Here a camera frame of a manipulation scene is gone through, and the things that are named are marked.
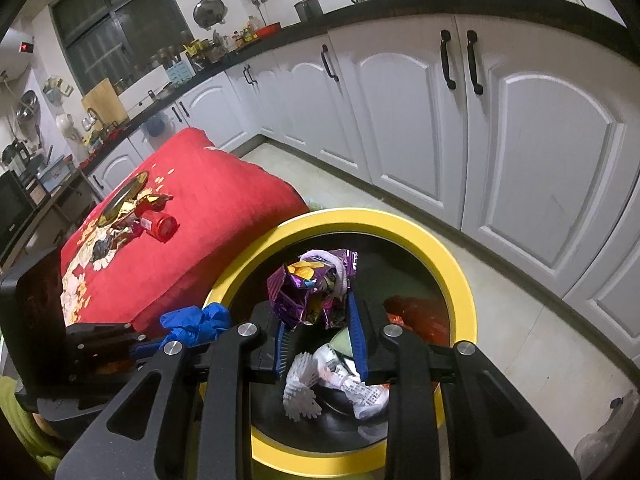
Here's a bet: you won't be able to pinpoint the red floral table cloth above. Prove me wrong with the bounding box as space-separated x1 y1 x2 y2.
61 128 309 334

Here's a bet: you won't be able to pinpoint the round metal gold-rimmed tray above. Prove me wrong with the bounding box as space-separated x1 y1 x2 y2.
96 171 149 228

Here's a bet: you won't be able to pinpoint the red plastic bag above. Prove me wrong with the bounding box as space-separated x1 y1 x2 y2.
383 296 450 347

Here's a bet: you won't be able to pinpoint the yellow rimmed trash bin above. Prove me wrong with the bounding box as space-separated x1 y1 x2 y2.
199 206 478 479

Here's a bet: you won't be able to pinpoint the green sleeve forearm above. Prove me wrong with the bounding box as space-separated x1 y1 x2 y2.
1 376 65 479

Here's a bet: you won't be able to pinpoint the purple snack wrapper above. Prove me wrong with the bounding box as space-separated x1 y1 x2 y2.
266 248 358 330

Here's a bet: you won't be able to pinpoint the dark kitchen window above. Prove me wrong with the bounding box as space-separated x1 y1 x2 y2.
52 0 189 96

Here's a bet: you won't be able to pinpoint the white lower cabinets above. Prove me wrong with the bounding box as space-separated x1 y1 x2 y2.
86 12 640 361

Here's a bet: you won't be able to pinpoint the black blender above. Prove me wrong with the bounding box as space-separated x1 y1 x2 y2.
1 139 30 177

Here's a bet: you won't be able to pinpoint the red bowl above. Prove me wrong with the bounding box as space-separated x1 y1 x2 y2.
255 23 282 39

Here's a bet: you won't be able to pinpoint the hanging pot lid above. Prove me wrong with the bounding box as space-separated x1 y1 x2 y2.
192 0 228 30

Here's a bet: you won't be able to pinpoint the dark green snack wrapper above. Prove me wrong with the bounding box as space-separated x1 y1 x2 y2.
91 237 113 262

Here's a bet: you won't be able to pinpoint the grey canister pair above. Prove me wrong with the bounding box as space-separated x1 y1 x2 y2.
294 0 324 23

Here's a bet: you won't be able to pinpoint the light green foam sleeve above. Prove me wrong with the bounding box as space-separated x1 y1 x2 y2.
329 327 354 359

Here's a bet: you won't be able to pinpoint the black microwave oven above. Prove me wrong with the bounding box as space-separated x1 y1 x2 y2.
0 170 36 259

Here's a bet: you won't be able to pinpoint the red cylindrical can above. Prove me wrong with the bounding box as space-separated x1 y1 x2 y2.
139 209 179 243

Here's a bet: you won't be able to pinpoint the white water heater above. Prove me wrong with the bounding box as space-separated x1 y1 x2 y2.
0 28 35 81

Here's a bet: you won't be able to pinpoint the blue glove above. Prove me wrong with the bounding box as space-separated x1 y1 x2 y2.
160 302 231 348

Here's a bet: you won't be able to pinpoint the wooden cutting board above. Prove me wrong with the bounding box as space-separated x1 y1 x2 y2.
81 78 129 132

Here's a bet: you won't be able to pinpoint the yellow brown snack bag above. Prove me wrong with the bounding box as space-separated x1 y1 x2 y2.
116 193 174 221

